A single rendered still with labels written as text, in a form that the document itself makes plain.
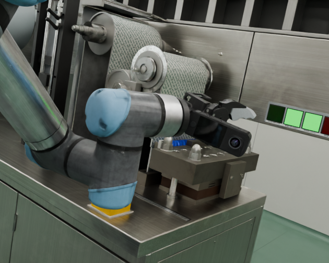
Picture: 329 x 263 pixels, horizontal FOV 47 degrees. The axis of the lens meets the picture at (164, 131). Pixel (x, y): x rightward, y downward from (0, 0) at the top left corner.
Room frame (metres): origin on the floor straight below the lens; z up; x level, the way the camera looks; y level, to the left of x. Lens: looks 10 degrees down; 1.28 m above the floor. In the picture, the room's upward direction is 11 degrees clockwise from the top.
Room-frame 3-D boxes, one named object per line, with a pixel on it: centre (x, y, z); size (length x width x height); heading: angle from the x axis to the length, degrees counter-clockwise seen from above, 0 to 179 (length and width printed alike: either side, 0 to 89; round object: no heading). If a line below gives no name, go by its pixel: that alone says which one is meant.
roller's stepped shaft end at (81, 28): (1.26, 0.33, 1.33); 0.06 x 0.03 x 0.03; 143
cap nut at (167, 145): (1.09, -0.02, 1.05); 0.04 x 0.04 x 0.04
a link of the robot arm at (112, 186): (0.61, 0.08, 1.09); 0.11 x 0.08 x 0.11; 62
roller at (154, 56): (1.28, 0.01, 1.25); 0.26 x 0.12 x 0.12; 143
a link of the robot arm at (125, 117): (0.61, 0.07, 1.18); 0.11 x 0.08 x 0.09; 130
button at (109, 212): (0.90, 0.10, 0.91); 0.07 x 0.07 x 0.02; 53
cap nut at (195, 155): (1.04, -0.10, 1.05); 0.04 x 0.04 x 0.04
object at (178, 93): (1.24, -0.04, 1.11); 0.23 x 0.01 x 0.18; 143
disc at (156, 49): (1.18, 0.08, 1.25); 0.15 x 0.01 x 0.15; 53
